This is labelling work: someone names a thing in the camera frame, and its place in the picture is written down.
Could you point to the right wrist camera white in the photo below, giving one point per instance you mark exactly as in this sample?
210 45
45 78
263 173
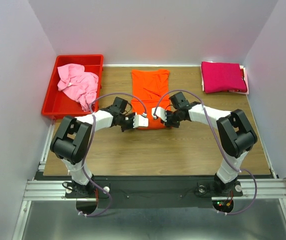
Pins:
159 113

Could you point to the pink t shirt in bin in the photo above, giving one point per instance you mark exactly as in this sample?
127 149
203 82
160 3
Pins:
78 85

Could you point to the folded magenta t shirt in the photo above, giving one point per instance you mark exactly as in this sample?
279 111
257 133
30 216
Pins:
223 76

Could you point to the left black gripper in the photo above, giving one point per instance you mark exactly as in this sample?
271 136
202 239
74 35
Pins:
131 126

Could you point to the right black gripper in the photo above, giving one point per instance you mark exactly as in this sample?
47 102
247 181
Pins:
168 123

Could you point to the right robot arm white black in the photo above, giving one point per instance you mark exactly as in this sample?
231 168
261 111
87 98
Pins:
232 131

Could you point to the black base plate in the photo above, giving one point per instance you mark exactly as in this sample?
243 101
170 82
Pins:
146 192

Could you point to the red plastic bin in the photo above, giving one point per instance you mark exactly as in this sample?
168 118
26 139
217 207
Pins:
56 104

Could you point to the folded light pink shirt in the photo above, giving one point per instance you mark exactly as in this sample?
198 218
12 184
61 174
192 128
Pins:
245 78

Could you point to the orange t shirt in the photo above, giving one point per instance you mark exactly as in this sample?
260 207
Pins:
150 87

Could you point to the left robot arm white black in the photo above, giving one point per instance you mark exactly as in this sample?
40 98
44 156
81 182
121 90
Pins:
74 136

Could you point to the aluminium rail frame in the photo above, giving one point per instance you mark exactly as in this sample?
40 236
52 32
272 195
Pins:
259 214

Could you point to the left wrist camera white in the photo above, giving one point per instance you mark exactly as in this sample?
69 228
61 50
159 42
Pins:
140 121

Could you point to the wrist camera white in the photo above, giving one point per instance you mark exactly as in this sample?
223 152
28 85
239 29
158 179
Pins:
140 121
159 113

